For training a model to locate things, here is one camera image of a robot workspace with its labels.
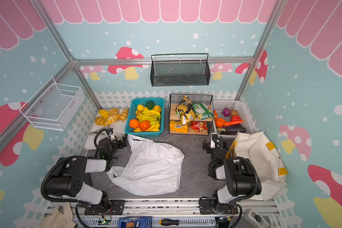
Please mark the yellow cracker box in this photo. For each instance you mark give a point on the yellow cracker box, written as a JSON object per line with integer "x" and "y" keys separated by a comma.
{"x": 176, "y": 127}

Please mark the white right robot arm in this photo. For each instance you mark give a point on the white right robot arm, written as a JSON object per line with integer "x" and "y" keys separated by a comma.
{"x": 241, "y": 179}

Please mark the green snack bag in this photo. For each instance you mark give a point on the green snack bag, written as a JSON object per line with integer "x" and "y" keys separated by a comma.
{"x": 202, "y": 111}

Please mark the white wall wire basket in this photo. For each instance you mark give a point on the white wall wire basket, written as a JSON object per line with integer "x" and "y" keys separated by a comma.
{"x": 53, "y": 106}

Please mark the red snack packet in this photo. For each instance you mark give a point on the red snack packet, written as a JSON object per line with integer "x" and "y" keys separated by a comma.
{"x": 198, "y": 126}

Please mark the black mesh wooden shelf rack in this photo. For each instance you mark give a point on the black mesh wooden shelf rack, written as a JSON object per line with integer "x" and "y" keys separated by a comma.
{"x": 174, "y": 100}

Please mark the brown potato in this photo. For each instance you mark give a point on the brown potato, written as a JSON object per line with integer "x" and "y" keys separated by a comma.
{"x": 234, "y": 112}

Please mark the green avocado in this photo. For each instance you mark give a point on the green avocado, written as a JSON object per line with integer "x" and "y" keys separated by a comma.
{"x": 150, "y": 105}

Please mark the yellow banana bunch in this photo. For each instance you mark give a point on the yellow banana bunch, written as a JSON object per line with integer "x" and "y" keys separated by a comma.
{"x": 153, "y": 116}

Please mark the orange carrot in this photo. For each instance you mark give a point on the orange carrot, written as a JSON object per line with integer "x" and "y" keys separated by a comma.
{"x": 230, "y": 123}

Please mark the purple onion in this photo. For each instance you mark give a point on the purple onion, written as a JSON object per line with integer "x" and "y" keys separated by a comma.
{"x": 226, "y": 112}

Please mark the teal plastic fruit basket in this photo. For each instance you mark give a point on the teal plastic fruit basket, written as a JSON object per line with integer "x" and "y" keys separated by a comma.
{"x": 159, "y": 106}

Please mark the black wall mesh basket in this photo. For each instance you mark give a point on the black wall mesh basket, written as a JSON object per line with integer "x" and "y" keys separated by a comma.
{"x": 185, "y": 69}

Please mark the white bread tray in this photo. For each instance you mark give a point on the white bread tray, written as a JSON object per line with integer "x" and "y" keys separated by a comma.
{"x": 118, "y": 129}

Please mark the beige cloth rag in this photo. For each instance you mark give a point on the beige cloth rag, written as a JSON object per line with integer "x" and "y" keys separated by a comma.
{"x": 59, "y": 219}

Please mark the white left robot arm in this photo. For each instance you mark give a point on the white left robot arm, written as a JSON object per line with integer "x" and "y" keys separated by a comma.
{"x": 69, "y": 180}

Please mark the black orange screwdriver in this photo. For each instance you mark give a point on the black orange screwdriver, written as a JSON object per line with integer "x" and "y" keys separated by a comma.
{"x": 176, "y": 222}

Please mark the white plastic grocery bag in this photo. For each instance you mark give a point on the white plastic grocery bag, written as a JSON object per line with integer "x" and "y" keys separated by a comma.
{"x": 154, "y": 168}

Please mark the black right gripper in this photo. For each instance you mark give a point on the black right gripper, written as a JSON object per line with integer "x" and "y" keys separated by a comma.
{"x": 209, "y": 144}

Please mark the white canvas tote bag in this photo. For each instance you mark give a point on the white canvas tote bag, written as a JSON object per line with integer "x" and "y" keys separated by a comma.
{"x": 266, "y": 160}

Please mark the dark eggplant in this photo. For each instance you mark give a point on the dark eggplant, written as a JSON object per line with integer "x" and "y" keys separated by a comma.
{"x": 231, "y": 131}

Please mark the red pepper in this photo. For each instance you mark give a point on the red pepper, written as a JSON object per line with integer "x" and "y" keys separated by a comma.
{"x": 235, "y": 118}

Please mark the white plastic vegetable basket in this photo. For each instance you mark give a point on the white plastic vegetable basket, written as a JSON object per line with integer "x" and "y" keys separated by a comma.
{"x": 230, "y": 118}

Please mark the yellow black snack bag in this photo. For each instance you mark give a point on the yellow black snack bag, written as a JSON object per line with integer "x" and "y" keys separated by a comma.
{"x": 184, "y": 110}

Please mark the orange fruit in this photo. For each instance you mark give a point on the orange fruit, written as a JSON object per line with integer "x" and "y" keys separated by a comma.
{"x": 144, "y": 125}
{"x": 134, "y": 123}

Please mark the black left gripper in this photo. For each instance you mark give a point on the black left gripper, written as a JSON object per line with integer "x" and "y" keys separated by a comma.
{"x": 119, "y": 143}

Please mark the orange bell pepper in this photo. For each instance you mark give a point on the orange bell pepper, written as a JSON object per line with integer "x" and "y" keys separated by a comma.
{"x": 219, "y": 122}

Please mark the bread loaf pile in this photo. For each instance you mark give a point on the bread loaf pile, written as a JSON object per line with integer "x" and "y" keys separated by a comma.
{"x": 111, "y": 117}

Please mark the blue box on rail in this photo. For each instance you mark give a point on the blue box on rail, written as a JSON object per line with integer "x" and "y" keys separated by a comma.
{"x": 135, "y": 222}

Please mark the yellow lemon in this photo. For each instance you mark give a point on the yellow lemon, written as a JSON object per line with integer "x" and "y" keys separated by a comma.
{"x": 140, "y": 108}

